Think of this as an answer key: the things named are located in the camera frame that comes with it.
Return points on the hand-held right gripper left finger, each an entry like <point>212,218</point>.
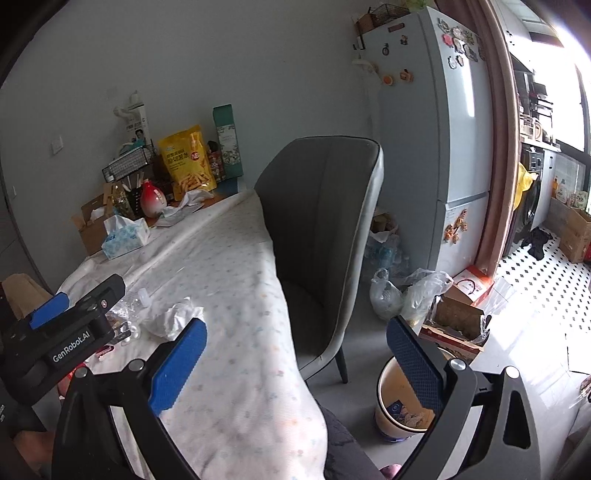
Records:
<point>178,364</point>

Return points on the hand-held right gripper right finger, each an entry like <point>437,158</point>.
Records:
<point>413,369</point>

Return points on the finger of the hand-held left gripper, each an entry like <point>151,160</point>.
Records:
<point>99,288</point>
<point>48,311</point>

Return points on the white tissue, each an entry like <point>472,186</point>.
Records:
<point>173,316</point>

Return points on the cream round bin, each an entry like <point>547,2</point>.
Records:
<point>397,421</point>

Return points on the tan cardboard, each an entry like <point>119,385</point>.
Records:
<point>23,288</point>

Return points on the clear plastic wrapper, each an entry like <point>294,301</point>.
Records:
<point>124,314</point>

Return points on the blue tissue box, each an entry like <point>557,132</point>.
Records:
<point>124,237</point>

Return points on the small brown cardboard box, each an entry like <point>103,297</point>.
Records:
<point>87,230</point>

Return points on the open printed cardboard box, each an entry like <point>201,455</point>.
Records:
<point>457,323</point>

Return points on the white plastic bag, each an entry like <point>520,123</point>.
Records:
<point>385,297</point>

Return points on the clear plastic bag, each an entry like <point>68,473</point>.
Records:
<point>425,288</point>

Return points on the black utensil holder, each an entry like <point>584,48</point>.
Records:
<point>136,196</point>

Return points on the person's dark trouser leg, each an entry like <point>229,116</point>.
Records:
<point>344,443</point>

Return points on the white orange carton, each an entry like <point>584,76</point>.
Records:
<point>473,286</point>

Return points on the red white peach-shaped vase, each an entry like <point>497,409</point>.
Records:
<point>152,198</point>

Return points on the pink slipper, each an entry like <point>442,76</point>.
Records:
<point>391,471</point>

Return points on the crumpled white plastic sheet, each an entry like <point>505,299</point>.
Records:
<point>182,205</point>

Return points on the pack of water bottles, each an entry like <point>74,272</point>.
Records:
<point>383,254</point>

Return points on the cluster of figure magnets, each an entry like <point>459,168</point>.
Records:
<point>455,228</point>

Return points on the plastic bag with boxes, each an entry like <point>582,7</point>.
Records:
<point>383,221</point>

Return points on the yellow snack bag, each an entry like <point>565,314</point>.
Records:
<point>187,161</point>

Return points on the white picture box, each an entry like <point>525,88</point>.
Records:
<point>138,127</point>

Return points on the red snack canister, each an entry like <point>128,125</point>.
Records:
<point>214,166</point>

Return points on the black cloth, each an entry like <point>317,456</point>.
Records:
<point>538,240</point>

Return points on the gray upholstered chair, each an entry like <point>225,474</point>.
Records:
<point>318,207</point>

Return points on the tall green box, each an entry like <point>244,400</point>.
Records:
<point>227,143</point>

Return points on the black washing machine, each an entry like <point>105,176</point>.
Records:
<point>531,207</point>

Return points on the red bag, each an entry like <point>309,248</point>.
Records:
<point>587,251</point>

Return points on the large brown cardboard box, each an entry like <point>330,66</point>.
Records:
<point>575,230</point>

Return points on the yellow cloth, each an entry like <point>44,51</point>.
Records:
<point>523,184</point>

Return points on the light blue refrigerator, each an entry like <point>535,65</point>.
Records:
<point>415,138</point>

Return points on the detergent bottle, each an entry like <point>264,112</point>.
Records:
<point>555,187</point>

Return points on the white green pouches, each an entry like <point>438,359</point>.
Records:
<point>575,198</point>

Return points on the white cabinet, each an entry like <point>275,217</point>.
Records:
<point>551,168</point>

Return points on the kitchen appliance rack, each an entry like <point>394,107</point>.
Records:
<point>538,106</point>

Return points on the white fridge hook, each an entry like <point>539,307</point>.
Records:
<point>364,64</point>

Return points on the group of fridge magnets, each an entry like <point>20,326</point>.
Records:
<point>461,44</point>

